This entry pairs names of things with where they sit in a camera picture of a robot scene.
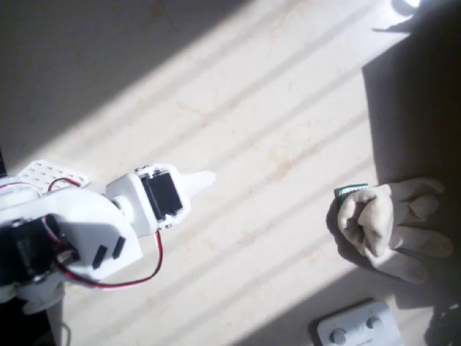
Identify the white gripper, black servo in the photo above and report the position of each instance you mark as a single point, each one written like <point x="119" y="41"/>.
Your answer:
<point x="166" y="196"/>

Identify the beige fabric glove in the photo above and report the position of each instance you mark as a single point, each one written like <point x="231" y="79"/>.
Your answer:
<point x="371" y="223"/>

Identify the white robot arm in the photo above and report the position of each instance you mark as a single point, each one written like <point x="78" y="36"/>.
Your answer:
<point x="86" y="212"/>

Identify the green bordered label card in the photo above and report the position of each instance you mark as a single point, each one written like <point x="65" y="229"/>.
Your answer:
<point x="347" y="189"/>

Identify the white perforated plate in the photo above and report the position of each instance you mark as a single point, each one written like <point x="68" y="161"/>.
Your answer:
<point x="39" y="173"/>

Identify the white device with knobs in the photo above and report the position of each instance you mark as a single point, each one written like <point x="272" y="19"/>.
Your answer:
<point x="356" y="324"/>

